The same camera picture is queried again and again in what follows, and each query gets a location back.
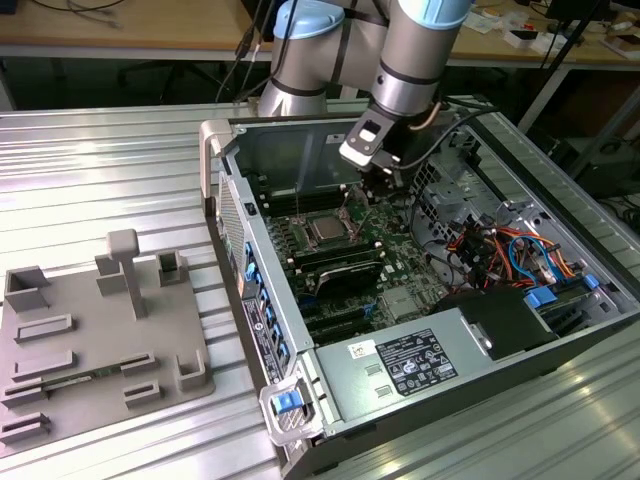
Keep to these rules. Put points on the green RAM stick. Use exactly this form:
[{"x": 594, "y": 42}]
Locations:
[{"x": 107, "y": 371}]

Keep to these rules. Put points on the small blue clip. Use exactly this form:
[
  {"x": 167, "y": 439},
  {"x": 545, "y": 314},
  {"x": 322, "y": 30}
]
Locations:
[{"x": 592, "y": 281}]

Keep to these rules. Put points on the open grey PC case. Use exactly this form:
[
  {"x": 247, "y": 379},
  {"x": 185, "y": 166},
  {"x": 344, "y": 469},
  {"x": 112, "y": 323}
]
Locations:
[{"x": 270, "y": 150}]

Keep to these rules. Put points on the perforated metal drive cage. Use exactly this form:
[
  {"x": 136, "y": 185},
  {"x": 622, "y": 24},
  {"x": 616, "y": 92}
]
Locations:
[{"x": 450, "y": 195}]

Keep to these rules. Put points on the CPU socket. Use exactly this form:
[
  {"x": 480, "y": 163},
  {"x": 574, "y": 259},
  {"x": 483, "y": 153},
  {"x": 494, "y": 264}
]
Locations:
[{"x": 302, "y": 235}]

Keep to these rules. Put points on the grey parts rack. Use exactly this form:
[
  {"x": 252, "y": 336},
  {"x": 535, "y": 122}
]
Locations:
[{"x": 100, "y": 330}]

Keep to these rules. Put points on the wooden desk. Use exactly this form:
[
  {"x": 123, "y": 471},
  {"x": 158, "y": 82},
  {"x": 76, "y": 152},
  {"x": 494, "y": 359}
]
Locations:
[{"x": 150, "y": 25}]

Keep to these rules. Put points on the blue case latch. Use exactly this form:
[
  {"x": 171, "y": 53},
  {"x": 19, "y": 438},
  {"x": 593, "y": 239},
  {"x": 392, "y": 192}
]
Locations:
[{"x": 284, "y": 403}]

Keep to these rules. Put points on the black RAM slot bank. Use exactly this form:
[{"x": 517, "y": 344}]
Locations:
[
  {"x": 300, "y": 200},
  {"x": 330, "y": 252}
]

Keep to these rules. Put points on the green motherboard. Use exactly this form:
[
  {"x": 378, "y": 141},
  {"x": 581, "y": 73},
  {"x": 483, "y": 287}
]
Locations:
[{"x": 400, "y": 260}]

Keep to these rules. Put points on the black fan shroud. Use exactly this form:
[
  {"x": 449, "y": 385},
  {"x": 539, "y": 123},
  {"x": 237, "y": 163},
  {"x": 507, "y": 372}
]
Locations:
[{"x": 500, "y": 320}]

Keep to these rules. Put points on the silver CPU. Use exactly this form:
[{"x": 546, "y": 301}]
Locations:
[{"x": 325, "y": 228}]

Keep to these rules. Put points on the blue disk carrier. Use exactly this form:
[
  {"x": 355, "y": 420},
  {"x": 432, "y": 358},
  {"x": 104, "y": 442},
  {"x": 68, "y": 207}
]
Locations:
[{"x": 540, "y": 299}]

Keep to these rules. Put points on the grey power supply unit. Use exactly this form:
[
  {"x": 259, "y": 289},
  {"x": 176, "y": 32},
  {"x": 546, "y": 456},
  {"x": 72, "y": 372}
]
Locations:
[{"x": 360, "y": 390}]

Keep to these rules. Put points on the small white box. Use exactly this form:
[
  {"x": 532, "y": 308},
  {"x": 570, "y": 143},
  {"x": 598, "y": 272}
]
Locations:
[{"x": 537, "y": 44}]

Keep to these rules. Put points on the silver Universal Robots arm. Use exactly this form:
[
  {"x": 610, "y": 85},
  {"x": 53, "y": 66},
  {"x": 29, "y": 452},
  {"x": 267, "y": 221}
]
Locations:
[{"x": 410, "y": 65}]

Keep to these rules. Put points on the black expansion card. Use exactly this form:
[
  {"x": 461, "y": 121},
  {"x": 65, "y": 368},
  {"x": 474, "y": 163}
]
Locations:
[{"x": 350, "y": 277}]

